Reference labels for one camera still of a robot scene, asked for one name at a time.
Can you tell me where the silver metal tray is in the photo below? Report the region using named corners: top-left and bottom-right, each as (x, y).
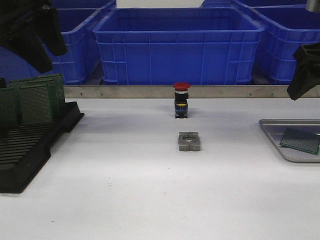
top-left (259, 119), bottom-right (320, 164)

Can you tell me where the blue plastic bin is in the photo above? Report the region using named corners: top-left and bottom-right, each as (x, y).
top-left (93, 7), bottom-right (264, 86)
top-left (251, 6), bottom-right (320, 85)
top-left (0, 8), bottom-right (102, 85)

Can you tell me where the grey metal clamp block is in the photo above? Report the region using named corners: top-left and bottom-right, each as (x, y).
top-left (178, 131), bottom-right (201, 152)

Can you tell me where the steel table edge rail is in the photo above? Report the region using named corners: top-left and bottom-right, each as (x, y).
top-left (64, 85), bottom-right (289, 99)

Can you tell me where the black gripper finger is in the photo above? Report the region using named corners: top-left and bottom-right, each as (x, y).
top-left (287, 44), bottom-right (320, 101)
top-left (37, 5), bottom-right (67, 56)
top-left (0, 26), bottom-right (53, 74)

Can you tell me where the left blue plastic bin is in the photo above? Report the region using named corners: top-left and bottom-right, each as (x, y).
top-left (0, 8), bottom-right (102, 85)

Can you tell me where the far right blue bin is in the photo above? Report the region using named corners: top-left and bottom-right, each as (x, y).
top-left (200, 0), bottom-right (320, 13)

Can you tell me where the center blue plastic bin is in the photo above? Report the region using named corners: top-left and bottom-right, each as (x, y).
top-left (93, 7), bottom-right (264, 86)

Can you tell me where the far left blue bin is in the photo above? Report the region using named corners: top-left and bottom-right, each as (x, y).
top-left (52, 0), bottom-right (117, 9)

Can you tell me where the black slotted board rack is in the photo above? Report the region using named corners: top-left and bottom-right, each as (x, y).
top-left (0, 101), bottom-right (84, 194)

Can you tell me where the left dark green circuit board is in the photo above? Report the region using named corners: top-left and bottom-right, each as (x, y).
top-left (0, 87), bottom-right (18, 130)

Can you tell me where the right blue plastic bin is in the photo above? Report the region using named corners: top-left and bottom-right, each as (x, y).
top-left (251, 6), bottom-right (320, 85)

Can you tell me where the red emergency stop button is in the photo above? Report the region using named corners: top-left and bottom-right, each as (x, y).
top-left (173, 82), bottom-right (190, 119)

